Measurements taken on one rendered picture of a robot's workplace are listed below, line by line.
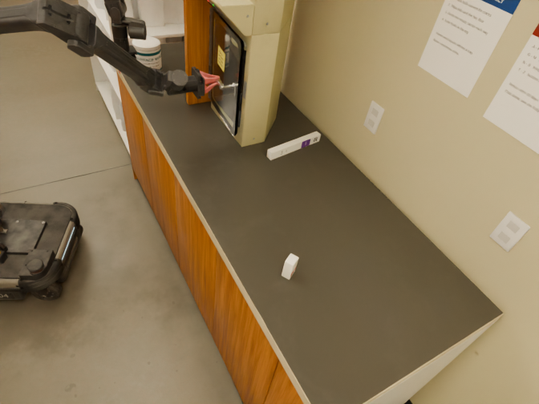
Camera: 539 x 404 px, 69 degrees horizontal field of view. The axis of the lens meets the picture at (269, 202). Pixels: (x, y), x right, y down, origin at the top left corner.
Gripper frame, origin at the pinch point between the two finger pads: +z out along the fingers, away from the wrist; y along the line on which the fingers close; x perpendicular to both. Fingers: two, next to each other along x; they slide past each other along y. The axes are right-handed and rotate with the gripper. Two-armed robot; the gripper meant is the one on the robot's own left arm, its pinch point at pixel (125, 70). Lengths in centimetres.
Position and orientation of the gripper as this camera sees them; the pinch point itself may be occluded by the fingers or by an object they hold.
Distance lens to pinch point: 184.5
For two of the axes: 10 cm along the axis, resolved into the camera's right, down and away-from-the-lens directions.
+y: 8.6, -2.7, 4.3
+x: -4.8, -6.7, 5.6
